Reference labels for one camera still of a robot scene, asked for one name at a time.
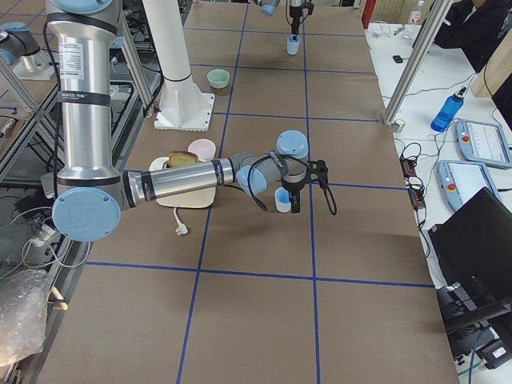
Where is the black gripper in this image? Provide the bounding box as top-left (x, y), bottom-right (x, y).
top-left (282, 179), bottom-right (307, 214)
top-left (288, 5), bottom-right (304, 41)

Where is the light blue cup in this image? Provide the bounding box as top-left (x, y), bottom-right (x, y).
top-left (286, 35), bottom-right (301, 56)
top-left (274, 187), bottom-right (291, 213)

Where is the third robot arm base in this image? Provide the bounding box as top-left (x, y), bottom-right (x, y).
top-left (1, 22), bottom-right (54, 81)

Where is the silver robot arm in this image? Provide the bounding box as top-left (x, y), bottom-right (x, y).
top-left (251, 0), bottom-right (314, 41)
top-left (46, 1), bottom-right (312, 242)

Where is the cream toaster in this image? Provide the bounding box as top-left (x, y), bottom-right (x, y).
top-left (149, 157), bottom-right (216, 209)

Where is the green bowl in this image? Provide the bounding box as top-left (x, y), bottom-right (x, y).
top-left (206, 69), bottom-right (230, 90)

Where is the pink bowl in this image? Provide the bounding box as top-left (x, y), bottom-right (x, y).
top-left (187, 138), bottom-right (217, 162)

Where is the orange black adapter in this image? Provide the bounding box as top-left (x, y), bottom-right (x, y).
top-left (399, 156), bottom-right (426, 211)

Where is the toast slice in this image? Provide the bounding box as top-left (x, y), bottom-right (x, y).
top-left (167, 150), bottom-right (200, 168)

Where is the white pillar with base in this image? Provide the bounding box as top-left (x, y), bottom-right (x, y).
top-left (143, 0), bottom-right (214, 131)

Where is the near teach pendant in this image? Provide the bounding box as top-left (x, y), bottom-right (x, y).
top-left (437, 160), bottom-right (501, 211)

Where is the teach pendant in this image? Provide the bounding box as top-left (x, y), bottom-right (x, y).
top-left (455, 119), bottom-right (511, 169)
top-left (437, 160), bottom-right (501, 211)

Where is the blue water bottle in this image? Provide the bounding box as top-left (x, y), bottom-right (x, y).
top-left (430, 87), bottom-right (467, 133)

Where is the person in black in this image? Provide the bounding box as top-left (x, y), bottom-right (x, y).
top-left (434, 0), bottom-right (511, 73)

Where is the black laptop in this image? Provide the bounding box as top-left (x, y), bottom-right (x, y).
top-left (429, 187), bottom-right (511, 299)

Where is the far teach pendant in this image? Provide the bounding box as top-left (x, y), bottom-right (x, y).
top-left (455, 119), bottom-right (511, 169)

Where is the plastic bag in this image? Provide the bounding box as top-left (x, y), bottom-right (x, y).
top-left (1, 270), bottom-right (50, 366)

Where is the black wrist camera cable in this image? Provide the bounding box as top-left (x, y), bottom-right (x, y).
top-left (246, 154), bottom-right (338, 217)

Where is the white toaster plug cable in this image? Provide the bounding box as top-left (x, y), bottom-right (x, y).
top-left (171, 206), bottom-right (191, 237)

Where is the aluminium frame post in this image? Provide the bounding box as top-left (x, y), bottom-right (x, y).
top-left (382, 0), bottom-right (453, 133)

